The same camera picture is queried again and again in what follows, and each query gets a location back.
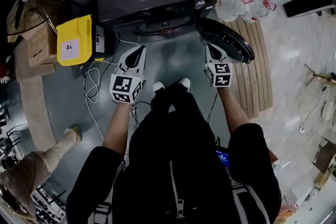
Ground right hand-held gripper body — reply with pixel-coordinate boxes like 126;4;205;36
204;44;234;89

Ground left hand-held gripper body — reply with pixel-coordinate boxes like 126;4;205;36
109;45;148;104

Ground round black washing machine door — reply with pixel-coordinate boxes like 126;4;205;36
195;17;256;65

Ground person's right forearm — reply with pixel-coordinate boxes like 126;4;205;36
216;86;250;136

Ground person's left forearm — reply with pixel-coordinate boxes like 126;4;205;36
101;100;132;156

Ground person's white left shoe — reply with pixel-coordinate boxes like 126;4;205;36
152;81;166;93

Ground person's white shoe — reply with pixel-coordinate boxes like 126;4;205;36
177;77;192;92
152;81;166;93

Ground wooden slatted board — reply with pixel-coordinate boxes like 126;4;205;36
222;17;274;121

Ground person's white right shoe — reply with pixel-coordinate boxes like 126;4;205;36
177;77;192;92

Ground person's black trousers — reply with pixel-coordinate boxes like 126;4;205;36
149;84;206;124

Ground small black box white label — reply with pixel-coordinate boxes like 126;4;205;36
93;24;116;55

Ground yellow padded package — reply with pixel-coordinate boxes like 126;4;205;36
56;14;93;67

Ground clear water bottle red label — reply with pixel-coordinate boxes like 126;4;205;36
246;0;277;22
214;0;253;23

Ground tablet with blue screen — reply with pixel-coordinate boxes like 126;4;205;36
215;147;231;169

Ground person's black jacket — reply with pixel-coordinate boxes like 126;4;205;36
65;110;283;224

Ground brass tripod stand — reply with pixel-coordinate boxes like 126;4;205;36
303;63;336;93

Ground brown cardboard boxes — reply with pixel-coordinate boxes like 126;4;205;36
13;0;59;82

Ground black cable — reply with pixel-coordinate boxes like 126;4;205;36
130;100;153;130
206;91;219;124

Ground white cable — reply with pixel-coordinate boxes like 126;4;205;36
82;36;142;140

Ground white plug with thin cable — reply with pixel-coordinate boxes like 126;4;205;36
298;88;328;135

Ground grey backpack strap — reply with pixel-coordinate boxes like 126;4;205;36
230;183;271;224
92;201;114;224

